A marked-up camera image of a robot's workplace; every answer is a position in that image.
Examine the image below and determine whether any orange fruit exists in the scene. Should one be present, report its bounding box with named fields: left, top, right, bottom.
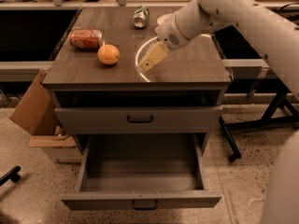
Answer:
left=97, top=44, right=120, bottom=65

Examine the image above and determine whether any grey upper drawer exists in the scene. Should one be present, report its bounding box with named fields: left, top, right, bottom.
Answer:
left=55, top=106, right=221, bottom=134

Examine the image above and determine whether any green soda can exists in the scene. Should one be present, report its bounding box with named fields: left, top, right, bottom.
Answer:
left=132, top=6, right=150, bottom=29

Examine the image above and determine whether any open grey bottom drawer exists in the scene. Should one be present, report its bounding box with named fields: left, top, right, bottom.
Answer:
left=62, top=133, right=221, bottom=211

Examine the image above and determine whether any red soda can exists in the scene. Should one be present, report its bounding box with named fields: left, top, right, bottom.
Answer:
left=69, top=29, right=105, bottom=49

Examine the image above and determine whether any black chair caster leg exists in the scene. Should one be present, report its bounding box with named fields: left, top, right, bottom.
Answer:
left=0, top=166, right=21, bottom=186

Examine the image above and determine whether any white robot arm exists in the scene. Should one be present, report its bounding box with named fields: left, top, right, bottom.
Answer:
left=137, top=0, right=299, bottom=224

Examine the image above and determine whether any grey drawer cabinet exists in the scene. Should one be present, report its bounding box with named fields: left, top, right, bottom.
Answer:
left=43, top=7, right=231, bottom=148

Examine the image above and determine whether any brown cardboard box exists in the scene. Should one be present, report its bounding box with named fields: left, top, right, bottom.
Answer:
left=10, top=70, right=82, bottom=163

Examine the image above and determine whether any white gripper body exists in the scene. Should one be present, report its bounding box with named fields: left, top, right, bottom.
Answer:
left=155, top=13, right=190, bottom=49

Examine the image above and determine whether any black side table stand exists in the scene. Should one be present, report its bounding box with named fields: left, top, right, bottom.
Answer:
left=219, top=88, right=299, bottom=162

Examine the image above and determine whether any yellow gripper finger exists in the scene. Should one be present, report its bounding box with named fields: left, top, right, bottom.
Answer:
left=138, top=41, right=169, bottom=72

